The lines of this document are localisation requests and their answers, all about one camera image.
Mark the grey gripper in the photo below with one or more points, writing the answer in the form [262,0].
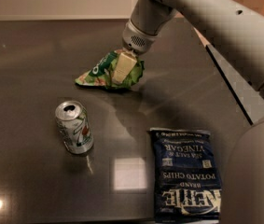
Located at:
[136,39]

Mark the green rice chip bag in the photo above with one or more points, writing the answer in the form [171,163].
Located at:
[100,75]

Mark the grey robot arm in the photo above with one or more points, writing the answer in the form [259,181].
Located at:
[237,33]

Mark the blue Kettle potato chips bag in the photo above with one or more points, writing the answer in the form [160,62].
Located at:
[187,183]

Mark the silver 7up soda can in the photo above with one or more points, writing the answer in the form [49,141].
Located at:
[72,121]

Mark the dark side table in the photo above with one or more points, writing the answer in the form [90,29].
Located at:
[249,100]

